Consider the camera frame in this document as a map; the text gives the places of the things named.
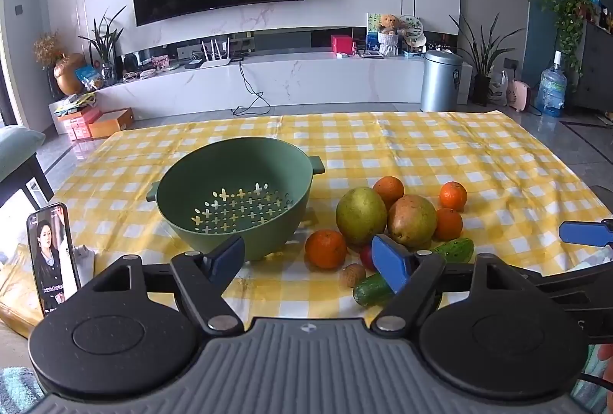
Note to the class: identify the white plastic bag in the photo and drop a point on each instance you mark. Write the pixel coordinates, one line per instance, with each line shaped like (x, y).
(498, 90)

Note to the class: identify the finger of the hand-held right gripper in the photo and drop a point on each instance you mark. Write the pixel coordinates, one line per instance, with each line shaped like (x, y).
(584, 233)
(574, 292)

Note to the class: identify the yellow green paper bag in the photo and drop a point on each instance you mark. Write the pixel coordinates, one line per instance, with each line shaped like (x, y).
(74, 103)

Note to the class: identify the pink printed box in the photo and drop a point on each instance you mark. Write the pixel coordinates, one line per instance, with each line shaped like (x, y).
(161, 62)

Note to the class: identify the long-leaved potted plant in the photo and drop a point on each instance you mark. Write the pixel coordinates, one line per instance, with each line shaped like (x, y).
(105, 45)

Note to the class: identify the stack of red boxes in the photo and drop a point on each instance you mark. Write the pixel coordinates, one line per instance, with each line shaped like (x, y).
(79, 126)

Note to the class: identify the green cucumber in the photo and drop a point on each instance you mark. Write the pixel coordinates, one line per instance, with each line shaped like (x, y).
(371, 290)
(455, 249)

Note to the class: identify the green pothos plant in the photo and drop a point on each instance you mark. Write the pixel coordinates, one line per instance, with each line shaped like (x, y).
(567, 18)

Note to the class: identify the small red tomato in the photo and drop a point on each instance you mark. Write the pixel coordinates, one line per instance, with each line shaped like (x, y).
(366, 257)

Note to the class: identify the person's right hand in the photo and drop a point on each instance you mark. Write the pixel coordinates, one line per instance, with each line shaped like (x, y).
(606, 363)

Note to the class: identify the stool with green cushion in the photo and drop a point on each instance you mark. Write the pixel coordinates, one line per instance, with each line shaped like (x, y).
(19, 150)

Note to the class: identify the pink small heater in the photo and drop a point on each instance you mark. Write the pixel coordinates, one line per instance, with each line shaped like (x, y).
(517, 95)

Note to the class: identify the black smartphone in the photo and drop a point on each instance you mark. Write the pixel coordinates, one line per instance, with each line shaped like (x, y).
(52, 260)

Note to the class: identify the silver trash can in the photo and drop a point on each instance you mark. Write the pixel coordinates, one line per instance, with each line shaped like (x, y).
(440, 83)

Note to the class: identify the wall switch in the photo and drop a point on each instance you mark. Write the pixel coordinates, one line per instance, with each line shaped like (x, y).
(19, 9)

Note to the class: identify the blue snack bag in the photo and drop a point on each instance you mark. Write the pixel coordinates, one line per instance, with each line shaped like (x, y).
(88, 77)

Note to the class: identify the orange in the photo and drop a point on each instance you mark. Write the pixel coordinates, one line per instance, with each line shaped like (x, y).
(449, 224)
(453, 195)
(389, 191)
(325, 249)

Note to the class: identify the small brown round fruit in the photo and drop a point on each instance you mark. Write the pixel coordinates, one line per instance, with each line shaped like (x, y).
(353, 275)

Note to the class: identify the white marble television console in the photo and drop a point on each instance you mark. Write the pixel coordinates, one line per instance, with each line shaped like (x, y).
(311, 78)

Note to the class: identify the dried flower bunch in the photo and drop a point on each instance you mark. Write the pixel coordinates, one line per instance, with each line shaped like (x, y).
(48, 50)

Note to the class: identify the red box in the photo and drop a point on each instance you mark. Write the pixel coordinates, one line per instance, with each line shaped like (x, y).
(342, 45)

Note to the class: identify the grey cabinet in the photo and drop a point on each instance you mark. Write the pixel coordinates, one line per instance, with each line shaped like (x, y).
(596, 69)

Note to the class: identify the tall floor potted plant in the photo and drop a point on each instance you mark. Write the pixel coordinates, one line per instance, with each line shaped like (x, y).
(481, 59)

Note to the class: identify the blue picture card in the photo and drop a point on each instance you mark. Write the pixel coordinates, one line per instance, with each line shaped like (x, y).
(372, 35)

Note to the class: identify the green pear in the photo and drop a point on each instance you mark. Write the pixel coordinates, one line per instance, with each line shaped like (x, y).
(360, 215)

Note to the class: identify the white router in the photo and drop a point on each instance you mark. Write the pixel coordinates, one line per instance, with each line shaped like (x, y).
(215, 62)

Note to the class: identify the blue water jug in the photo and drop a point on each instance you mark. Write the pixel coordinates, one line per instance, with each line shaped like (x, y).
(551, 90)

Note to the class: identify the green colander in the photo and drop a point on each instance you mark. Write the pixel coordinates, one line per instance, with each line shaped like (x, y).
(239, 174)

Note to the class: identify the round printed fan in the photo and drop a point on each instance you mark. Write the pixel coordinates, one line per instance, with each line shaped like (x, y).
(413, 27)

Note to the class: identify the yellow plastic bag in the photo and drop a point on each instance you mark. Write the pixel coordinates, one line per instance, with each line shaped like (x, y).
(14, 294)

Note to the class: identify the gold vase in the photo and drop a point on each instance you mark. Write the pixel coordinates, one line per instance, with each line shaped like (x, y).
(68, 76)

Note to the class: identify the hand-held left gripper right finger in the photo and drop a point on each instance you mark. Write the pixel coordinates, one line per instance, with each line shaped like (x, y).
(390, 263)

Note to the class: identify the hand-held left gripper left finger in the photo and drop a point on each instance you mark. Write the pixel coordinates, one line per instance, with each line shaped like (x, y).
(224, 263)

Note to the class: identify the brown teddy bear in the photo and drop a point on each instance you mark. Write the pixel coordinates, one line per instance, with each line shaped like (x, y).
(389, 25)

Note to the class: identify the reddish mango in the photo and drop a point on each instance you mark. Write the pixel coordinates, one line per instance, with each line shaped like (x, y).
(412, 221)

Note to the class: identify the yellow checkered tablecloth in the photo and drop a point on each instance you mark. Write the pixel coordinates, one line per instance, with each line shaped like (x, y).
(431, 145)

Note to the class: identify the orange cardboard box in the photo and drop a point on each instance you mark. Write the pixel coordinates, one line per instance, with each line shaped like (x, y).
(111, 124)

